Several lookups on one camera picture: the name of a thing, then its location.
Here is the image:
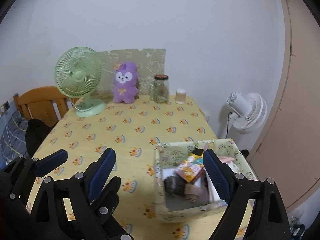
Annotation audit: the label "cotton swab container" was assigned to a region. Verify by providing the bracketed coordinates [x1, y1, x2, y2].
[175, 88, 187, 105]

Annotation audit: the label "yellow cake print tablecloth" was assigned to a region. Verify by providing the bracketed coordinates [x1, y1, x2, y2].
[35, 96, 224, 239]

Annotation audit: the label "glass jar with lid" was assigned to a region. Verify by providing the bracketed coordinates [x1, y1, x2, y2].
[150, 74, 169, 103]

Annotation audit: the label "wooden chair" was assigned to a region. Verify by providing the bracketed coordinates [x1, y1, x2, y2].
[13, 86, 79, 127]

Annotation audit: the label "patterned fabric storage box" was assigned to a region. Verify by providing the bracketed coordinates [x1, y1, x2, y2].
[155, 139, 257, 223]

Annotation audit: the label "wall power outlet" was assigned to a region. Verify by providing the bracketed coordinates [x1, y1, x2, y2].
[0, 101, 10, 112]

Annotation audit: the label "plaid grey pillow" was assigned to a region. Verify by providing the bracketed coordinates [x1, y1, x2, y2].
[1, 111, 28, 163]

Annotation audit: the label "black clothing on chair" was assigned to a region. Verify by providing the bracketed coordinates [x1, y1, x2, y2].
[25, 119, 53, 158]

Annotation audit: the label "green desk fan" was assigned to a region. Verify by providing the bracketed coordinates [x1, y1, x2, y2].
[54, 47, 106, 118]

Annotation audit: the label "grey knit gloves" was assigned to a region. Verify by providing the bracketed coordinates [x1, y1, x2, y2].
[164, 176, 187, 197]

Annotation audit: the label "purple plush bunny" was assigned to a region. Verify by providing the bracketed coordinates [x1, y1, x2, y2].
[112, 62, 138, 103]

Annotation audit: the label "pink tissue pack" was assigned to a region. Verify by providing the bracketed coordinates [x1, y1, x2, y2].
[219, 156, 234, 166]

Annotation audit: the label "white standing fan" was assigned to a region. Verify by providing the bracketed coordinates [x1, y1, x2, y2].
[226, 92, 267, 134]

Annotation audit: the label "white towel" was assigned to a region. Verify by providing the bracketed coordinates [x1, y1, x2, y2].
[206, 172, 221, 203]

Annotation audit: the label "cartoon tissue box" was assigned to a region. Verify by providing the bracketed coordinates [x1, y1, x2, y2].
[175, 153, 204, 184]

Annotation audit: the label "beige stockings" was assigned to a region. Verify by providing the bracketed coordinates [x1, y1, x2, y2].
[184, 183, 208, 203]

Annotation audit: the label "beige patterned board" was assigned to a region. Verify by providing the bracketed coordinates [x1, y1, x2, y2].
[96, 48, 167, 97]

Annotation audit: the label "beige door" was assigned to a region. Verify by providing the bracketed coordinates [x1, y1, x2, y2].
[248, 0, 319, 212]

